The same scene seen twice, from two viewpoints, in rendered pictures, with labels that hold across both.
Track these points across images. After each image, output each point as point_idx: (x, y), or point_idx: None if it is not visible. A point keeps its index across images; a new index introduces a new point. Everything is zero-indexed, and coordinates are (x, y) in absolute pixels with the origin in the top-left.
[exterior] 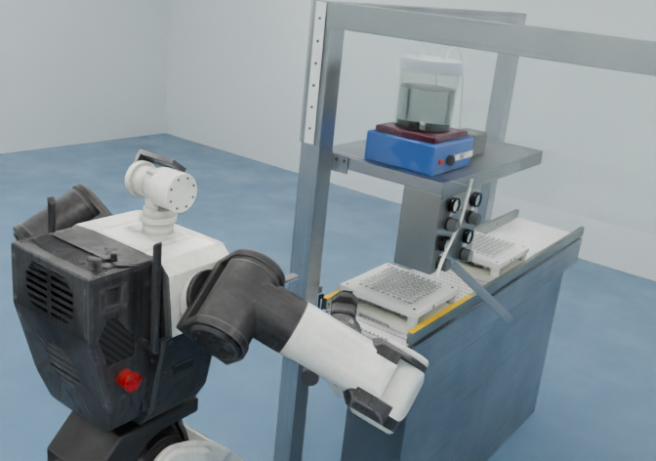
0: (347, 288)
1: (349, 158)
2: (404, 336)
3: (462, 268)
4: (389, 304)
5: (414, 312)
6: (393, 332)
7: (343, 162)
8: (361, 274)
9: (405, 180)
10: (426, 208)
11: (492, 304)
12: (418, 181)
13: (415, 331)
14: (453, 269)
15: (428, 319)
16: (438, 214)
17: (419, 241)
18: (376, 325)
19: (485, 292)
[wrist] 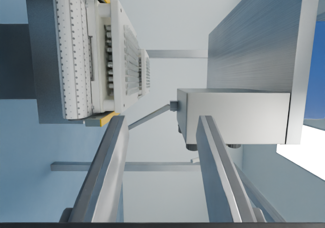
0: (116, 12)
1: (318, 0)
2: (89, 104)
3: (161, 113)
4: (120, 78)
5: (122, 109)
6: (88, 91)
7: None
8: (128, 19)
9: (298, 94)
10: (267, 127)
11: (133, 125)
12: (299, 112)
13: (103, 124)
14: (161, 109)
15: (114, 112)
16: (262, 144)
17: (223, 124)
18: (86, 65)
19: (142, 122)
